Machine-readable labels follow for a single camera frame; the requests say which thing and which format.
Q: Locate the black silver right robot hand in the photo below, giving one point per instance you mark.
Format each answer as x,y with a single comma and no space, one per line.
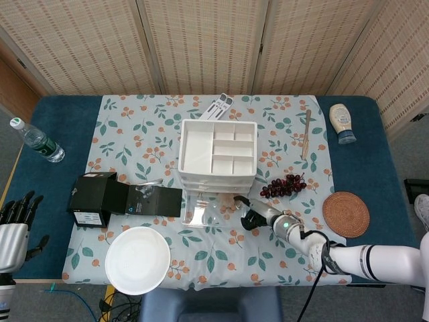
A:
263,213

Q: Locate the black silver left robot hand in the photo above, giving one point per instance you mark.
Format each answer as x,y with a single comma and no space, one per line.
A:
11,245

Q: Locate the clear plastic drawer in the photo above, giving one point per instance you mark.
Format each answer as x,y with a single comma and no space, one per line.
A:
204,213

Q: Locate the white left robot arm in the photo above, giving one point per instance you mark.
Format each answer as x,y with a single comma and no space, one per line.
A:
6,298

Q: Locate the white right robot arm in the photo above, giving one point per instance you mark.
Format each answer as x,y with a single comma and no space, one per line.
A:
385,261

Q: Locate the black cardboard box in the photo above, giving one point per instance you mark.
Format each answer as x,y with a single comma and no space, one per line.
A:
94,198

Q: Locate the black plastic tray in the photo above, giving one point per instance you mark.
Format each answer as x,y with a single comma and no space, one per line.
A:
417,189

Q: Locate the dark red grape bunch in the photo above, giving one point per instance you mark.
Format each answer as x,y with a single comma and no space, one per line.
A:
283,187

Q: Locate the floral print tablecloth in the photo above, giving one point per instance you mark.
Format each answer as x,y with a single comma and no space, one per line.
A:
218,255

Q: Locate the dark blue table cover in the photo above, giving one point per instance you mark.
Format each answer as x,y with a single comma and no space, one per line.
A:
60,188

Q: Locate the round woven rattan coaster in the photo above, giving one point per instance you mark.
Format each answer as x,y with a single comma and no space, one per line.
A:
346,214

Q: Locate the blue chair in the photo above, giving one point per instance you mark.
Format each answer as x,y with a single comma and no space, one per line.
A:
211,307

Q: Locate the clear water bottle green label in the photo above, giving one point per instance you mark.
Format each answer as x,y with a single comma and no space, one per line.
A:
37,139

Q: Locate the white folding stand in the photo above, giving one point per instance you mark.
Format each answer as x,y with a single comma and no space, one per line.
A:
218,106

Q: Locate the cream sauce squeeze bottle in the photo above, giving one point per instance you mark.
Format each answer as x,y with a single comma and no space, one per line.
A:
341,117

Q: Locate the white round plate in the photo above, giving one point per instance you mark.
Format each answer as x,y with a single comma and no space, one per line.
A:
137,260

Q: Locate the white shoe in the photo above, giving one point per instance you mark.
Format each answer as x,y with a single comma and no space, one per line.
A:
423,209

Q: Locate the wooden door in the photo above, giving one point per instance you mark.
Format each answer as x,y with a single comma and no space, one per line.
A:
13,84

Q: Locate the bamboo folding screen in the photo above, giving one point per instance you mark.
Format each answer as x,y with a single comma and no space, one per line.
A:
207,43

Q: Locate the white drawer organizer box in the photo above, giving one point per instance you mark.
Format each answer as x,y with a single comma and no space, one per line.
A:
196,147

